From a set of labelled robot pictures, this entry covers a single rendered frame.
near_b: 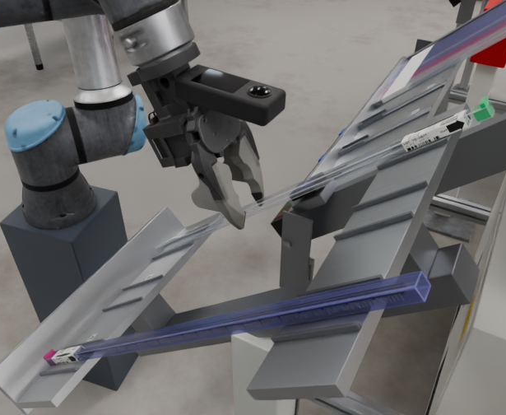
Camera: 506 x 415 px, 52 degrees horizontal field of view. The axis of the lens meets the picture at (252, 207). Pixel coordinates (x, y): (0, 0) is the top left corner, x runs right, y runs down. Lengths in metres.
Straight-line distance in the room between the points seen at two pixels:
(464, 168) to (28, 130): 0.75
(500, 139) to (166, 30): 0.40
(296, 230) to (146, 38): 0.39
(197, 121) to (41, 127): 0.52
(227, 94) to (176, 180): 1.63
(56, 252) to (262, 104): 0.74
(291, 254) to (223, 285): 0.88
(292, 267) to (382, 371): 0.75
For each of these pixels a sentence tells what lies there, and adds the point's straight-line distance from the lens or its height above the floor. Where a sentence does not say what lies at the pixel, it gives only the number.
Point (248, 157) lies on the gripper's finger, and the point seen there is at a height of 0.92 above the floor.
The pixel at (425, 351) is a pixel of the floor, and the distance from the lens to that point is 1.62.
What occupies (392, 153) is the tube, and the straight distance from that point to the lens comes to 0.51.
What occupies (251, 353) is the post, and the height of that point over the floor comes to 0.79.
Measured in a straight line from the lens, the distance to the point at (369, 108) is 1.15.
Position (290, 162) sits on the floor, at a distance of 2.24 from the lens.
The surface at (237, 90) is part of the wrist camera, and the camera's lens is 0.54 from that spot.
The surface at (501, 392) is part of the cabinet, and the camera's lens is 0.98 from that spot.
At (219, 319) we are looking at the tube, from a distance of 0.40.
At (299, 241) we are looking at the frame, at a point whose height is 0.71.
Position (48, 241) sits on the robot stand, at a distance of 1.15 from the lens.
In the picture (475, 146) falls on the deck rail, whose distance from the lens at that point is 0.69.
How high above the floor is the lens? 1.26
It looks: 39 degrees down
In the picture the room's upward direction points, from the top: straight up
